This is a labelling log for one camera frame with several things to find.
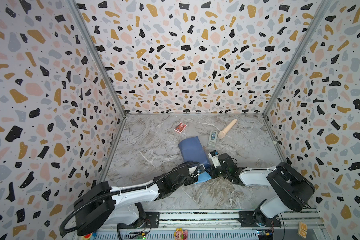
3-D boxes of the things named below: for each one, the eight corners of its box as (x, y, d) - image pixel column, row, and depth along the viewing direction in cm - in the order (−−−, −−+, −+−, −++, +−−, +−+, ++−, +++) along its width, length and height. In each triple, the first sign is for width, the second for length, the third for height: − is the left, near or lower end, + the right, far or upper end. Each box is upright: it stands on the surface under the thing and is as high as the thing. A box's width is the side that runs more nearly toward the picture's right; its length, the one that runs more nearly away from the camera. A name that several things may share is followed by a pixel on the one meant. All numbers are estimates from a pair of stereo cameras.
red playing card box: (174, 130, 114) (174, 128, 112) (180, 123, 119) (180, 121, 117) (181, 133, 112) (181, 131, 110) (187, 126, 116) (187, 124, 115)
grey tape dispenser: (207, 146, 104) (208, 142, 101) (209, 133, 112) (210, 129, 108) (215, 147, 103) (216, 144, 100) (216, 134, 111) (217, 130, 107)
